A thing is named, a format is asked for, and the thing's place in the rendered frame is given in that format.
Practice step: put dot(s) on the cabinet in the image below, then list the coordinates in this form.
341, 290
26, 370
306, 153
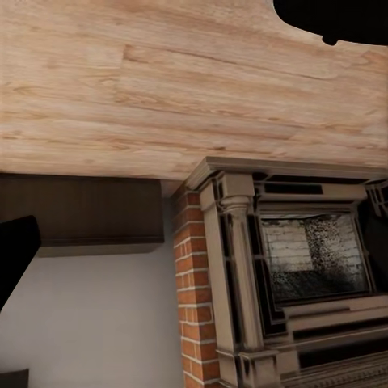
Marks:
81, 216

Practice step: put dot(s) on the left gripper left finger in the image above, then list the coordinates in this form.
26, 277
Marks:
19, 241

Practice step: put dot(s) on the wood fireplace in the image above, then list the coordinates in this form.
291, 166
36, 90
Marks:
298, 300

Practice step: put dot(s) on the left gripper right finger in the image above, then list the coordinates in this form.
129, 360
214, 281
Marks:
376, 241

